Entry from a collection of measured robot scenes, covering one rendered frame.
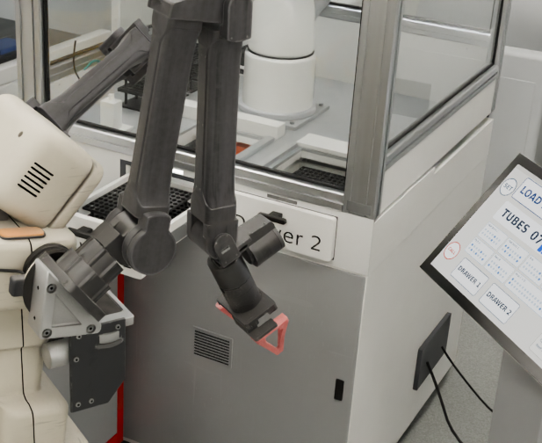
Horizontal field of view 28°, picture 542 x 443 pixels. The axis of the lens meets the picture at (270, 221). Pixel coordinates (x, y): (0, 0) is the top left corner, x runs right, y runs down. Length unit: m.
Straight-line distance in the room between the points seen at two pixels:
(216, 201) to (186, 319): 1.21
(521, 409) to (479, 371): 1.58
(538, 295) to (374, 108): 0.61
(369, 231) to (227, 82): 0.96
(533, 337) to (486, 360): 1.86
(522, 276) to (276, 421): 1.01
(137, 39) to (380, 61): 0.53
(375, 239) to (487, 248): 0.43
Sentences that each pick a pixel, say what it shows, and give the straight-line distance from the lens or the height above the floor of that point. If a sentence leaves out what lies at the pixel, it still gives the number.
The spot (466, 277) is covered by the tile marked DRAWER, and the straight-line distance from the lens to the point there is 2.18.
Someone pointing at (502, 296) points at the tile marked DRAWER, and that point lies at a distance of 2.10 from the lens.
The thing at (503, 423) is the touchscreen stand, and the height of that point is 0.70.
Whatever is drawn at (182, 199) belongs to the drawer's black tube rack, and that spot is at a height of 0.90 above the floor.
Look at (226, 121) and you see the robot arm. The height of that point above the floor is 1.42.
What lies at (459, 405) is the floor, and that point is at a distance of 3.61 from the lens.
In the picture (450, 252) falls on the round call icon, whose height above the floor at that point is 1.01.
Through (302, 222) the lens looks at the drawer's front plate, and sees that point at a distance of 2.56.
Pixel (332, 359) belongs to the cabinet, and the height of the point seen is 0.55.
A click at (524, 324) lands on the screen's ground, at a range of 2.04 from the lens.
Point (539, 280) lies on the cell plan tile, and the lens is 2.07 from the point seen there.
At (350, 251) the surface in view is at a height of 0.85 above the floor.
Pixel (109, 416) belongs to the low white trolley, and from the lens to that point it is 3.06.
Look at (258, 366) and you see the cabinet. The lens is 2.83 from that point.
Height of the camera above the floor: 1.98
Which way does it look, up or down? 25 degrees down
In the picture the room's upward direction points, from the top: 4 degrees clockwise
